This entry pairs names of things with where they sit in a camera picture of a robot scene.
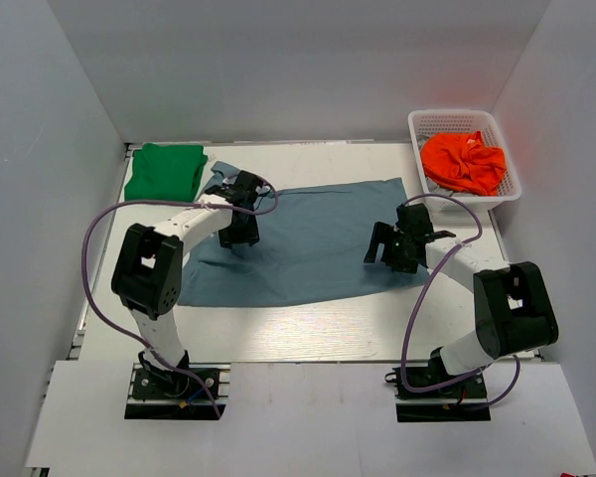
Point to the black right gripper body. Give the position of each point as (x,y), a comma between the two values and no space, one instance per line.
(396,254)

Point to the grey cloth in basket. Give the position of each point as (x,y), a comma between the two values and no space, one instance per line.
(435,188)

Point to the crumpled orange t-shirt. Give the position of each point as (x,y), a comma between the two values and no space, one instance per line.
(462,163)

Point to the blue-grey t-shirt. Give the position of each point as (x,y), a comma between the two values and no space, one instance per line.
(311,248)

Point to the folded green t-shirt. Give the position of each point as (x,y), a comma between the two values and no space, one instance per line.
(166,173)

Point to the white plastic basket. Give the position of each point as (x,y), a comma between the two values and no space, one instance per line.
(426,123)

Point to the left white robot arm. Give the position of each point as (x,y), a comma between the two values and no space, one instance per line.
(148,273)

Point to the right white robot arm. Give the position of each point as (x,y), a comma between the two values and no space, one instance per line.
(513,311)

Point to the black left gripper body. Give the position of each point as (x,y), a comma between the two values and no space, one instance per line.
(249,217)

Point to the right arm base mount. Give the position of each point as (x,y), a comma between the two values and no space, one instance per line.
(463,402)

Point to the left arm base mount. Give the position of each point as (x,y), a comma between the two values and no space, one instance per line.
(150,399)

